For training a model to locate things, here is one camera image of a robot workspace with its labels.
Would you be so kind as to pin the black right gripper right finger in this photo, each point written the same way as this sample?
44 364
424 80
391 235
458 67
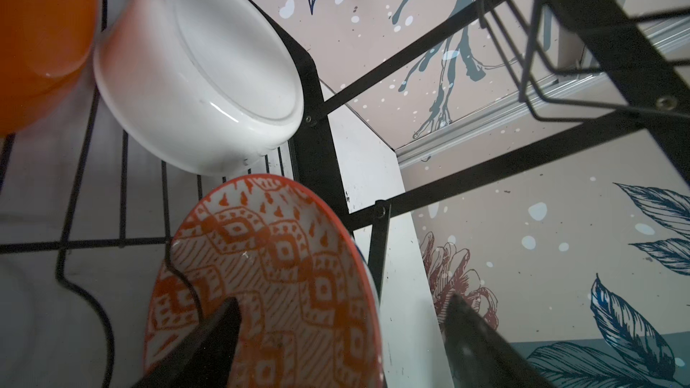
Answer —
478 356

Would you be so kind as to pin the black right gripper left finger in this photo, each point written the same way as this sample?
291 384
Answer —
205 357

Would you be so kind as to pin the red patterned ceramic bowl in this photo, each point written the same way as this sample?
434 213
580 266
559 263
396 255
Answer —
309 313

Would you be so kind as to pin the white ceramic bowl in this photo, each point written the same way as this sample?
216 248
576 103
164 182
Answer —
205 85

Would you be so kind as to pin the orange plastic bowl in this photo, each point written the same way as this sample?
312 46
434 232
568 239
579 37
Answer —
45 45

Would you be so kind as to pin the black wire dish rack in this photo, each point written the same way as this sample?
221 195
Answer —
607 35

